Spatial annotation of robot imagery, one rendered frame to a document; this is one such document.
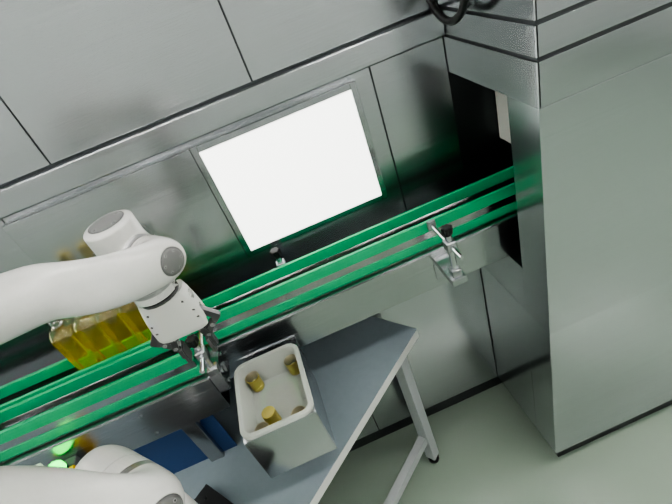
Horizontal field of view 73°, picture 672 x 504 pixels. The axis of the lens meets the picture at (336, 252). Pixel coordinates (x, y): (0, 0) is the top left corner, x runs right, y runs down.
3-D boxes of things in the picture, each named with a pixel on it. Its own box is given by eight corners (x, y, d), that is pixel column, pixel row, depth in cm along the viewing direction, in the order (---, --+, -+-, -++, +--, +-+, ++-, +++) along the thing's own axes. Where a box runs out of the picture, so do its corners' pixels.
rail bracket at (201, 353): (218, 339, 120) (195, 306, 112) (222, 387, 106) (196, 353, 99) (207, 344, 120) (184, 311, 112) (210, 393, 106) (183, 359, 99)
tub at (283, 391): (306, 360, 122) (295, 339, 117) (327, 430, 104) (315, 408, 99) (246, 387, 121) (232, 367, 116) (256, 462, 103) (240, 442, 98)
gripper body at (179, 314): (182, 266, 86) (209, 307, 92) (131, 288, 85) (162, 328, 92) (182, 289, 80) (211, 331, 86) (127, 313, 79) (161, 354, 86)
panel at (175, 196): (384, 193, 132) (351, 78, 113) (388, 197, 130) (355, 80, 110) (92, 318, 128) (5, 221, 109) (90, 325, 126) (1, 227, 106)
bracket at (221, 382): (231, 360, 122) (219, 344, 118) (233, 387, 114) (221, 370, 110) (218, 366, 122) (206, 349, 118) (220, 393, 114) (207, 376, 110)
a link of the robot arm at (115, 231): (183, 267, 81) (151, 262, 86) (142, 207, 73) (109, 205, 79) (149, 301, 76) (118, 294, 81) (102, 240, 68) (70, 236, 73)
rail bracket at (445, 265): (449, 268, 128) (435, 202, 115) (480, 305, 115) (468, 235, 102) (433, 275, 128) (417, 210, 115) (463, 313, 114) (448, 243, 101)
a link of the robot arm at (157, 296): (174, 257, 85) (182, 269, 87) (129, 277, 85) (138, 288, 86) (173, 283, 78) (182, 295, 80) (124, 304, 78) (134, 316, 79)
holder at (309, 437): (311, 365, 131) (292, 329, 122) (337, 448, 109) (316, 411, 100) (256, 390, 130) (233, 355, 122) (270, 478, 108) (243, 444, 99)
